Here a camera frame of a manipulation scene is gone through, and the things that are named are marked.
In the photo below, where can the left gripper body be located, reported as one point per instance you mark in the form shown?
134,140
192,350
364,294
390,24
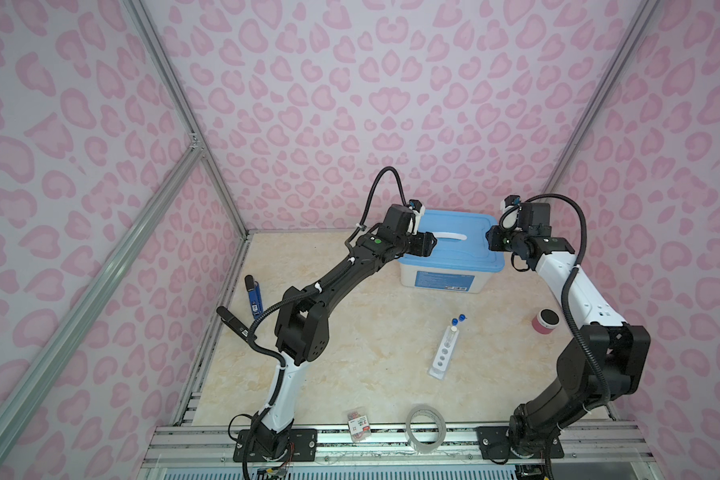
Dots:
399,244

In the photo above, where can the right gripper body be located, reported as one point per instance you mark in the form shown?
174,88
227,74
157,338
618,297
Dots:
515,238

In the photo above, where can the blue bin lid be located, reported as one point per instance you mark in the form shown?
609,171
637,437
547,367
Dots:
461,242

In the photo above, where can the white plastic storage bin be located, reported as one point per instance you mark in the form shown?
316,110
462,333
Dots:
461,281

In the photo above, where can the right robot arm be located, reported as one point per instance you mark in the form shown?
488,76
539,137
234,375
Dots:
606,356

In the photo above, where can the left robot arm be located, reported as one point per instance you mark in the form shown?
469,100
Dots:
295,332

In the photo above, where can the pink lint roller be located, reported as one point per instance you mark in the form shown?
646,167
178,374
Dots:
545,321

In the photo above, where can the white test tube rack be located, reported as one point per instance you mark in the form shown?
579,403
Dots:
443,355

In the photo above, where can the blue lighter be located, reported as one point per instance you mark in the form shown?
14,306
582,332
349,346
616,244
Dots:
254,296

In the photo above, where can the black marker tool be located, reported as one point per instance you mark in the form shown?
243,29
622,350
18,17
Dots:
233,323

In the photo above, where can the small clear slide box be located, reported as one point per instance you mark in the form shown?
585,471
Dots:
358,424

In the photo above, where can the clear tape roll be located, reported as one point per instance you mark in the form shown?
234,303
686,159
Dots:
425,429

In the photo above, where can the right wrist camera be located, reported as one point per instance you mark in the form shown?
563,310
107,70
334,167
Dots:
511,201

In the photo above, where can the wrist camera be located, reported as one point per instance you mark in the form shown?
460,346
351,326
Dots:
511,201
417,211

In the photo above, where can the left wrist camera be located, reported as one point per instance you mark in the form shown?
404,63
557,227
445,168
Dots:
417,211

